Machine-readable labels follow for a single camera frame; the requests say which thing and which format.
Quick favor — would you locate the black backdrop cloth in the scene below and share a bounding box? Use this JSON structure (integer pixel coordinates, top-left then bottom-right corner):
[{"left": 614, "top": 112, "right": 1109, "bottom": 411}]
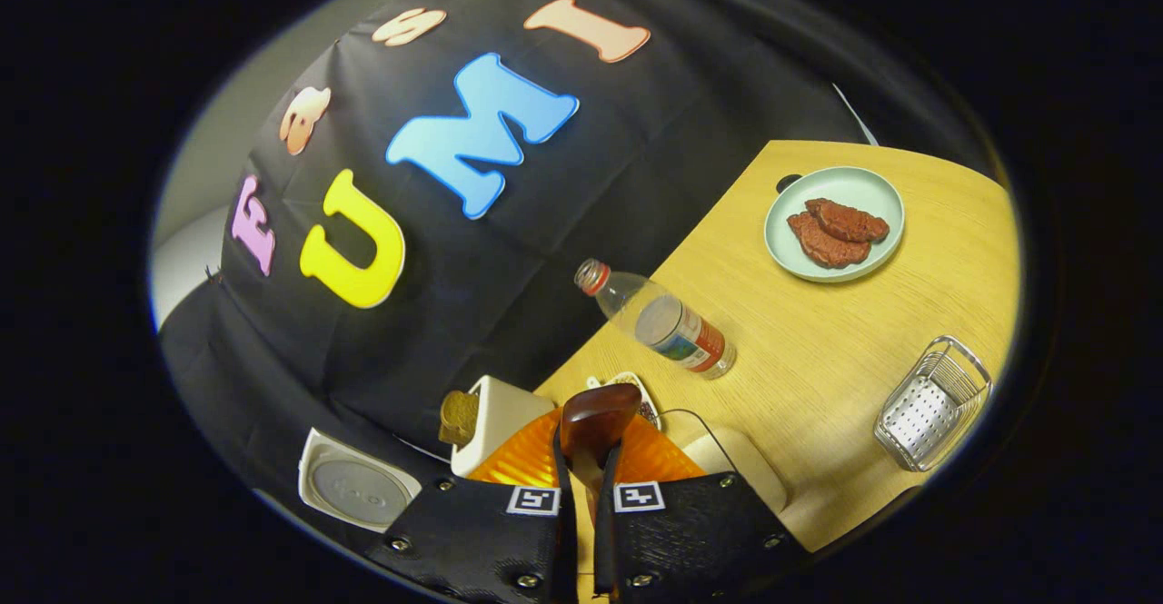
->
[{"left": 159, "top": 0, "right": 991, "bottom": 532}]

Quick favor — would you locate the clear rice container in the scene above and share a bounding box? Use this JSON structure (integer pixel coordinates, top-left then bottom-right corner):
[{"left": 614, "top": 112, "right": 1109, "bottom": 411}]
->
[{"left": 659, "top": 409, "right": 789, "bottom": 514}]

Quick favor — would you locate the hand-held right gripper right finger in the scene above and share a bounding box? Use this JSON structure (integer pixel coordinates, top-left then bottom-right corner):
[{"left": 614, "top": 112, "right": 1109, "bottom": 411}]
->
[{"left": 595, "top": 413, "right": 814, "bottom": 600}]

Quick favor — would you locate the white toaster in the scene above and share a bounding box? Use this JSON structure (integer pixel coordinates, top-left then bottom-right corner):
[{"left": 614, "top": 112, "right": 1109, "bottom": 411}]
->
[{"left": 452, "top": 374, "right": 555, "bottom": 478}]

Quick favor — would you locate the white divided grain dish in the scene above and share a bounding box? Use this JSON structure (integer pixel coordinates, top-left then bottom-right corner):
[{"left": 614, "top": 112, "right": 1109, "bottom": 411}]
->
[{"left": 586, "top": 371, "right": 662, "bottom": 432}]

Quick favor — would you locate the clear plastic water bottle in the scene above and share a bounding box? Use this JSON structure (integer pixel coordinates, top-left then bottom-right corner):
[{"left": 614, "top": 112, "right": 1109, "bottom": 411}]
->
[{"left": 573, "top": 258, "right": 738, "bottom": 381}]

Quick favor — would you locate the brown wooden spoon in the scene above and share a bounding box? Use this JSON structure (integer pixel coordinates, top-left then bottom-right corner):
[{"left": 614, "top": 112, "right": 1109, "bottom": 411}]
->
[{"left": 559, "top": 382, "right": 643, "bottom": 532}]

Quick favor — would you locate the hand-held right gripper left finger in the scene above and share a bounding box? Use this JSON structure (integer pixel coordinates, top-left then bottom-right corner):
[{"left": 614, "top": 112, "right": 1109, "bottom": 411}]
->
[{"left": 363, "top": 409, "right": 580, "bottom": 604}]

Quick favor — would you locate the white rice cooker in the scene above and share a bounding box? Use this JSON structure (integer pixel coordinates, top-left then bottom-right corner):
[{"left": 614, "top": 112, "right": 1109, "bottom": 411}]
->
[{"left": 298, "top": 427, "right": 423, "bottom": 532}]

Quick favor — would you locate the white cable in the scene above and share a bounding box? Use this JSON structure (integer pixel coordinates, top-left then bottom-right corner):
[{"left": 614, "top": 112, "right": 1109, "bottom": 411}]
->
[{"left": 831, "top": 82, "right": 880, "bottom": 146}]

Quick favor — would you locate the pale green plate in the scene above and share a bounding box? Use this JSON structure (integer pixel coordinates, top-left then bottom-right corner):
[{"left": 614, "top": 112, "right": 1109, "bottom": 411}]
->
[{"left": 764, "top": 166, "right": 906, "bottom": 283}]

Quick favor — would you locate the brown bread slice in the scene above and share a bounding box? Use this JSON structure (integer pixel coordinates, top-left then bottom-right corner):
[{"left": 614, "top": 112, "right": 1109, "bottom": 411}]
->
[{"left": 439, "top": 391, "right": 481, "bottom": 446}]

